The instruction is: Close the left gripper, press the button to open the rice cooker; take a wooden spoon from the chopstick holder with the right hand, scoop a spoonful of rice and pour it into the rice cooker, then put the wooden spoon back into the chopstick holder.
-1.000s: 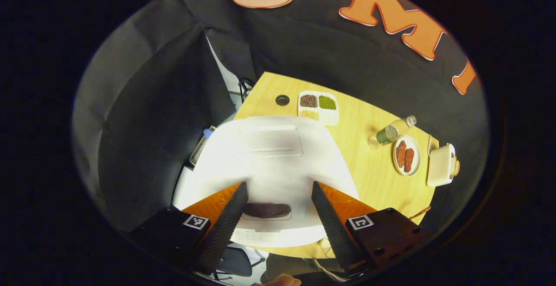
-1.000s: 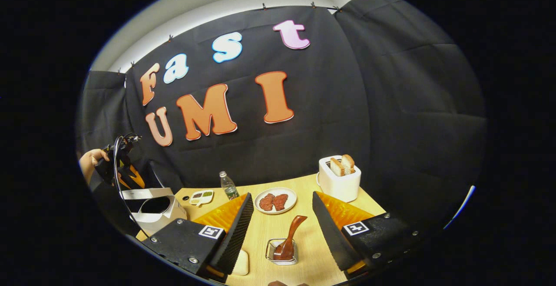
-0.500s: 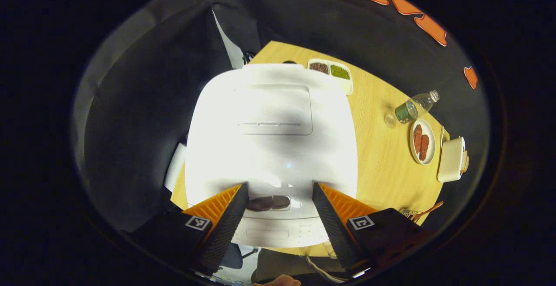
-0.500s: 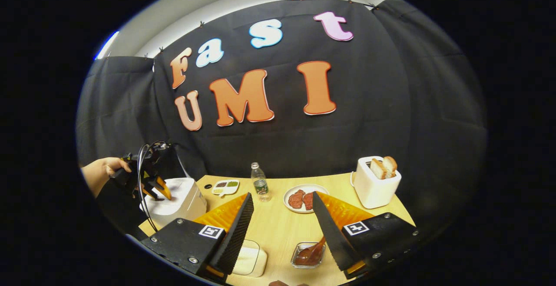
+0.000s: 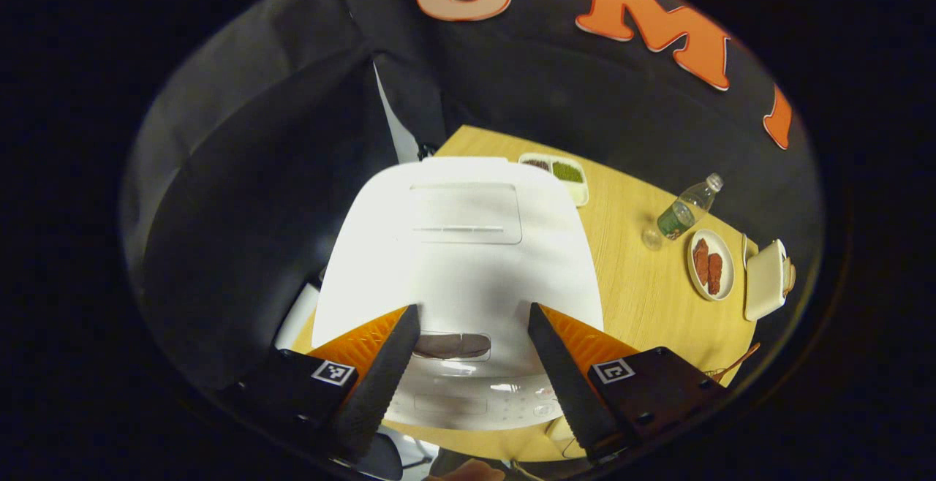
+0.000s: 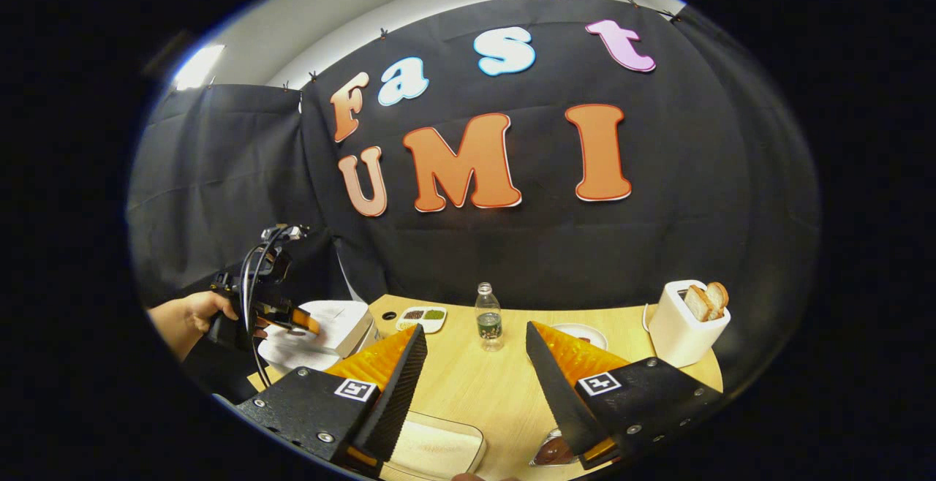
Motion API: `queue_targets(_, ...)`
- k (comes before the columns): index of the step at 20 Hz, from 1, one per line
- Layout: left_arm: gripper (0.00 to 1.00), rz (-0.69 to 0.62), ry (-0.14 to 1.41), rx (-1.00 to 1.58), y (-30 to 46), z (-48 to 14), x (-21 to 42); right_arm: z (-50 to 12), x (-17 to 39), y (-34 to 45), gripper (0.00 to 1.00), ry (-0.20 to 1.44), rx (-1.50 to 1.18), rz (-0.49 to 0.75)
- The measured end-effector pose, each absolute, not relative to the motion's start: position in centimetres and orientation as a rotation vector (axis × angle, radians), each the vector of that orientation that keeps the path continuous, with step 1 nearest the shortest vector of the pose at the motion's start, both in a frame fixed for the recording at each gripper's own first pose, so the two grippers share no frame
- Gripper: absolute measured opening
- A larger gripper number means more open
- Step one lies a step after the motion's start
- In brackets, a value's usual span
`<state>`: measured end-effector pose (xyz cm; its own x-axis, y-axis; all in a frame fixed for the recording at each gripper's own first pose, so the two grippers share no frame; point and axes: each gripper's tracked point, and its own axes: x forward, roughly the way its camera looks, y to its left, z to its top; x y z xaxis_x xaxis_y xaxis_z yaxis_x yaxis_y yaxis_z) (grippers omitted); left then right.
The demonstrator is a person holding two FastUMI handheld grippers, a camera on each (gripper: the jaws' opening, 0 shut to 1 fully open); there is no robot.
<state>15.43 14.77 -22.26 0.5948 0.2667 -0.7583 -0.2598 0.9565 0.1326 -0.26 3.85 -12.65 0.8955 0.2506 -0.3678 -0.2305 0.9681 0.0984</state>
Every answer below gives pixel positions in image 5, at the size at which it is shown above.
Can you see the black stand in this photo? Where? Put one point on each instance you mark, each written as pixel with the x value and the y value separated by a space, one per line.
pixel 428 152

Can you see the brown wooden spoon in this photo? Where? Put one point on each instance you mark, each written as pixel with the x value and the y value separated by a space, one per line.
pixel 742 358

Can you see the white divided grain dish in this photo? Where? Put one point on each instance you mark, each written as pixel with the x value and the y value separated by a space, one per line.
pixel 567 172

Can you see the toast bread slice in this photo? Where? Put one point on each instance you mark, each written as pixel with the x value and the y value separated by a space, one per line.
pixel 788 276

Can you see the white rice cooker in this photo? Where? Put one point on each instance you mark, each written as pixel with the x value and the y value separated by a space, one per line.
pixel 461 262

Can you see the red meat piece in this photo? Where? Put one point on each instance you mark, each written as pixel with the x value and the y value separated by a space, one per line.
pixel 715 274
pixel 701 262

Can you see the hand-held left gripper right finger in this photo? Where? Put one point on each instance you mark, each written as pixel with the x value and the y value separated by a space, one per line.
pixel 563 386

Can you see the round white plate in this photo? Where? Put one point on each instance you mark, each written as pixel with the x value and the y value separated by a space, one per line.
pixel 725 262

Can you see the black backdrop cloth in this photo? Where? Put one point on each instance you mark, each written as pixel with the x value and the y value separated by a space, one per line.
pixel 241 196

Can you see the clear plastic water bottle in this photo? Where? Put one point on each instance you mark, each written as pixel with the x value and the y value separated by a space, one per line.
pixel 680 216

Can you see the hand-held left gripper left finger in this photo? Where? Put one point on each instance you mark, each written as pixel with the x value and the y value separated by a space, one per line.
pixel 376 386

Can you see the white toaster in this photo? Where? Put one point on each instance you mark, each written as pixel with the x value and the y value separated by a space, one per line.
pixel 764 283

